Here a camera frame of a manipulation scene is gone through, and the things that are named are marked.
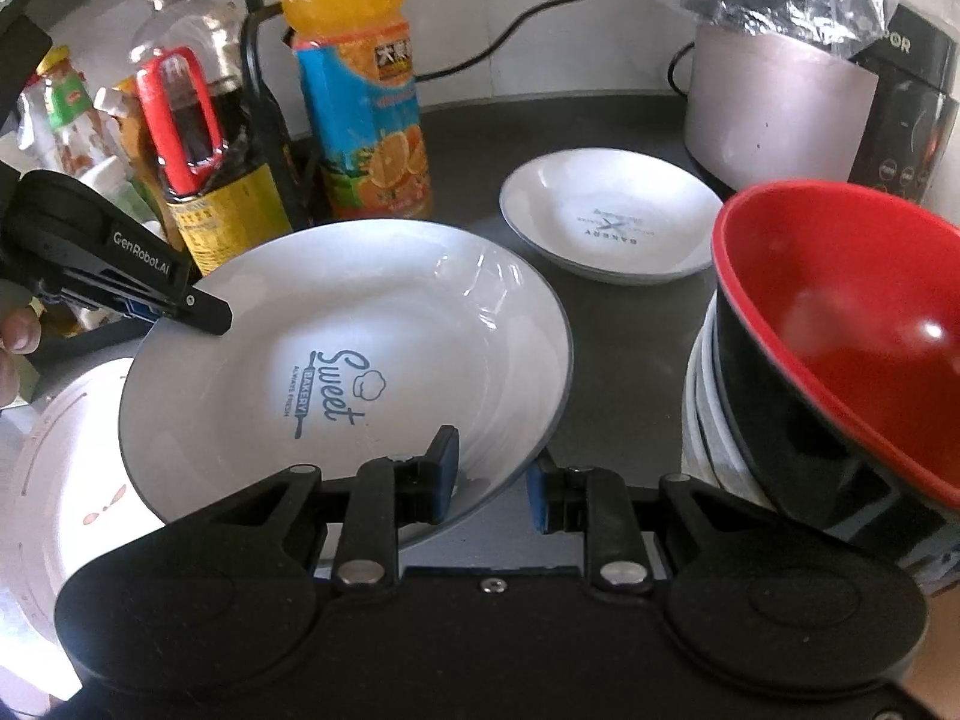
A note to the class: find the white sweet logo plate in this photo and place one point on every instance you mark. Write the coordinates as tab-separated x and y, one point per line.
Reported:
349	342

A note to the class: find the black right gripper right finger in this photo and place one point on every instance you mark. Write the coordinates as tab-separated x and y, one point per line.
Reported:
753	593

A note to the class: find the white patterned plate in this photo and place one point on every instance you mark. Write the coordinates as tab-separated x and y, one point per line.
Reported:
66	499

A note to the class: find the clear bottle gold cap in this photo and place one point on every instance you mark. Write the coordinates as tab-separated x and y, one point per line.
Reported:
209	29

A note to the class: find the soy sauce bottle red handle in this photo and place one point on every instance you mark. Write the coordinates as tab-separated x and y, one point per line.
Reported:
217	184

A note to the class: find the person's left hand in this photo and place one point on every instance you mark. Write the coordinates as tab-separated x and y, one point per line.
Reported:
21	333

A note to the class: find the orange juice bottle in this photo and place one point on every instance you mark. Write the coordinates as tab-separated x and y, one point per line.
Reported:
355	65

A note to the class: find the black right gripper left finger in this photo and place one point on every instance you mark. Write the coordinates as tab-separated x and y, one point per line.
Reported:
226	594

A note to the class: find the white bakery logo plate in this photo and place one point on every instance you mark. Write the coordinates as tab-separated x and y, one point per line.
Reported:
612	215

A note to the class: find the white ceramic bowl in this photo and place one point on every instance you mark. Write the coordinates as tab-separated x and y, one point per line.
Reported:
709	450

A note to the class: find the red and black bowl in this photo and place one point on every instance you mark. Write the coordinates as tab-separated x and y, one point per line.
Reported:
837	339

